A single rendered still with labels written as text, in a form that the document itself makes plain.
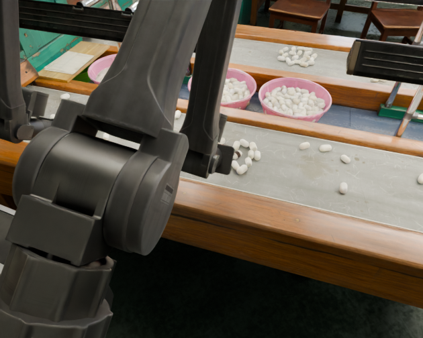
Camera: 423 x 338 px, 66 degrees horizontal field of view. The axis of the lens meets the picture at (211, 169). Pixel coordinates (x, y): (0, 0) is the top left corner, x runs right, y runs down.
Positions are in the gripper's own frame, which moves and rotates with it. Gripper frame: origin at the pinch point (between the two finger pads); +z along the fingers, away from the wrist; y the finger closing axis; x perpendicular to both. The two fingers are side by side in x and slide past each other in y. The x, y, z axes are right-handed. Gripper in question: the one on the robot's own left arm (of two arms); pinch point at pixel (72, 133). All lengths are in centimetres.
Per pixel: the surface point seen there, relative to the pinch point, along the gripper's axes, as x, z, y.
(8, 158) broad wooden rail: 11.2, -5.2, 16.1
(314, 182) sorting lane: 0, 11, -72
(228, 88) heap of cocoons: -28, 43, -35
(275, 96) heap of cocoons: -28, 42, -54
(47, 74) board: -19.1, 27.3, 35.4
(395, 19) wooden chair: -128, 199, -121
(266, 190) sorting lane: 4, 6, -60
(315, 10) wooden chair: -128, 199, -60
